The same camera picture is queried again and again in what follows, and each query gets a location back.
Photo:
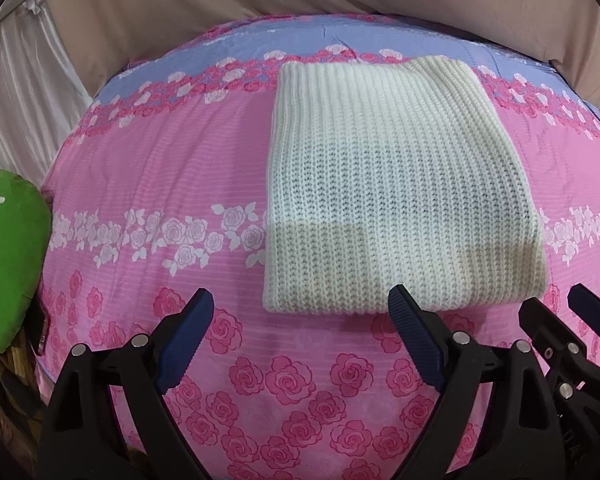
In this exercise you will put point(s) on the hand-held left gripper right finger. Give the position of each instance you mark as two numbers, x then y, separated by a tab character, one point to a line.
415	332

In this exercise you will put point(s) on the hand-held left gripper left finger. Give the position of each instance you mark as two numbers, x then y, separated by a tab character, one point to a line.
190	332

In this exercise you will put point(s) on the white knit sweater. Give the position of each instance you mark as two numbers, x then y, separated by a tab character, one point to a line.
390	185

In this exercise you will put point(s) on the dark flat device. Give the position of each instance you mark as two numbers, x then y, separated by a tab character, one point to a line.
39	330

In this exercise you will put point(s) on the pink blue floral bed sheet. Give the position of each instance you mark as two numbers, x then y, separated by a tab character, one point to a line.
180	160

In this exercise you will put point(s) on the green plush pillow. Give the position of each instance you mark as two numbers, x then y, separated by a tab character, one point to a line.
10	260

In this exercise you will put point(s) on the brown woven wicker surface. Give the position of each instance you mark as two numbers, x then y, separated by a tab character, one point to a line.
5	400

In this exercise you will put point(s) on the white satin curtain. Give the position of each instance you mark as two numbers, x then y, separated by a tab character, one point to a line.
25	90

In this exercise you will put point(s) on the beige curtain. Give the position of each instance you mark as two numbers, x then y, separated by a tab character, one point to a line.
230	5

